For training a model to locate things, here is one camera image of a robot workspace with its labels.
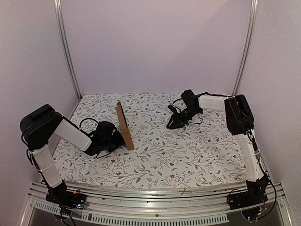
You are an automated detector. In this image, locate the brown cardboard paper box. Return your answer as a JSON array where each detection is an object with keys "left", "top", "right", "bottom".
[{"left": 116, "top": 101, "right": 135, "bottom": 151}]

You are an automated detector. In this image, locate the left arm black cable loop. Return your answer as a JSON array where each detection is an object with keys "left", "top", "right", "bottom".
[{"left": 79, "top": 117, "right": 101, "bottom": 137}]

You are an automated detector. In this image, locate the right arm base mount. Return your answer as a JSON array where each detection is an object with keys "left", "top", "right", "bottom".
[{"left": 226, "top": 187, "right": 268, "bottom": 210}]

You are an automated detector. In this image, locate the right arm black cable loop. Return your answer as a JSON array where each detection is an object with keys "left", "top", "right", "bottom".
[{"left": 171, "top": 97, "right": 204, "bottom": 125}]

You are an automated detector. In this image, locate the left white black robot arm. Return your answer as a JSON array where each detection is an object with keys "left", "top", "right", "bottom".
[{"left": 19, "top": 104, "right": 125, "bottom": 204}]

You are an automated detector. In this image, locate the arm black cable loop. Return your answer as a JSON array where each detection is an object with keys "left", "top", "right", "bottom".
[
  {"left": 79, "top": 117, "right": 101, "bottom": 137},
  {"left": 171, "top": 97, "right": 204, "bottom": 125}
]

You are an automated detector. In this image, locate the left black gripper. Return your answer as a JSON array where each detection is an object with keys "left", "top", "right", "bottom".
[{"left": 101, "top": 131, "right": 124, "bottom": 153}]

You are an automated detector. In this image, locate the left aluminium frame post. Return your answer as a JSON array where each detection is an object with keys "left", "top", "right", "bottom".
[{"left": 53, "top": 0, "right": 82, "bottom": 101}]

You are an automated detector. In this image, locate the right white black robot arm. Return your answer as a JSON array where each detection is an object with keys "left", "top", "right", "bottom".
[{"left": 166, "top": 89, "right": 269, "bottom": 205}]

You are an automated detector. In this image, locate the right aluminium frame post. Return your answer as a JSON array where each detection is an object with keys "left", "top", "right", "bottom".
[{"left": 232, "top": 0, "right": 259, "bottom": 96}]

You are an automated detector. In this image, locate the aluminium front rail base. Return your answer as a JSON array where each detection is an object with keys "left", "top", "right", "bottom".
[{"left": 18, "top": 181, "right": 294, "bottom": 226}]

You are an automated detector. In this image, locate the floral patterned table cloth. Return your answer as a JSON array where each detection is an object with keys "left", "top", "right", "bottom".
[{"left": 53, "top": 93, "right": 247, "bottom": 189}]

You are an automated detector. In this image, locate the aluminium frame post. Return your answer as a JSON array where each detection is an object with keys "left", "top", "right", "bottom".
[
  {"left": 232, "top": 0, "right": 259, "bottom": 96},
  {"left": 53, "top": 0, "right": 82, "bottom": 101}
]

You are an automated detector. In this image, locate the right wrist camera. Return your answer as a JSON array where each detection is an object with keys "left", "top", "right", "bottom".
[{"left": 168, "top": 105, "right": 181, "bottom": 113}]

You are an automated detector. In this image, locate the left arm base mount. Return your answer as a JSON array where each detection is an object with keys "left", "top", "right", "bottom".
[{"left": 46, "top": 188, "right": 87, "bottom": 209}]

